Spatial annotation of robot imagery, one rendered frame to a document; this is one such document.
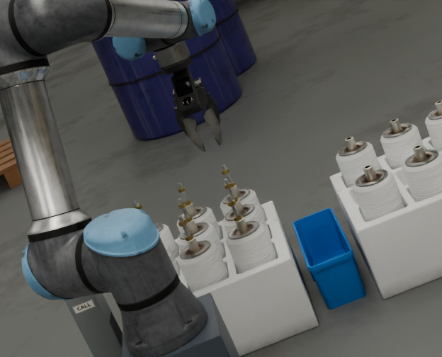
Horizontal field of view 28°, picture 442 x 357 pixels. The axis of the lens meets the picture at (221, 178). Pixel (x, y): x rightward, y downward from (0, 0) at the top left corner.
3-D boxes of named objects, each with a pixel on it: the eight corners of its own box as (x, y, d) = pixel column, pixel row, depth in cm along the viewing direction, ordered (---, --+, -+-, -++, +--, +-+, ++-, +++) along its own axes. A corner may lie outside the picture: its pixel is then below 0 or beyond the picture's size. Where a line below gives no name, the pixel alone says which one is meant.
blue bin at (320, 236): (370, 295, 203) (353, 251, 199) (326, 313, 203) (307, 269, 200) (346, 246, 231) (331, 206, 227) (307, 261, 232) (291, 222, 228)
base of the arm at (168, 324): (211, 334, 150) (188, 285, 147) (129, 370, 150) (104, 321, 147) (203, 297, 164) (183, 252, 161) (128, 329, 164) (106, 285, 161)
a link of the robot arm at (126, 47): (145, 18, 180) (168, 3, 189) (103, 33, 186) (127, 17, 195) (161, 54, 183) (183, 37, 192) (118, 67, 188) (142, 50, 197)
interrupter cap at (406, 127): (416, 130, 215) (415, 127, 215) (387, 142, 216) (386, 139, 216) (409, 122, 222) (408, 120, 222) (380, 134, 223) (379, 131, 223)
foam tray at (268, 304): (319, 326, 199) (291, 258, 194) (160, 389, 202) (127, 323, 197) (296, 258, 236) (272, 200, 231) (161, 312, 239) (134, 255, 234)
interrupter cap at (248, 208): (239, 206, 216) (237, 203, 216) (261, 205, 211) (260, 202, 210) (219, 222, 211) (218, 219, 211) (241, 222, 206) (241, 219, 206)
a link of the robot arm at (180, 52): (183, 41, 196) (149, 55, 196) (192, 60, 197) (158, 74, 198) (183, 35, 203) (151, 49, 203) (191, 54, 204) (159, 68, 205)
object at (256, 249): (257, 292, 211) (229, 227, 206) (295, 282, 208) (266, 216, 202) (250, 314, 202) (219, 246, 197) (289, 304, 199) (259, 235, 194)
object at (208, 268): (237, 300, 211) (208, 235, 206) (250, 314, 202) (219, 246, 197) (202, 319, 210) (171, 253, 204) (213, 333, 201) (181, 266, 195)
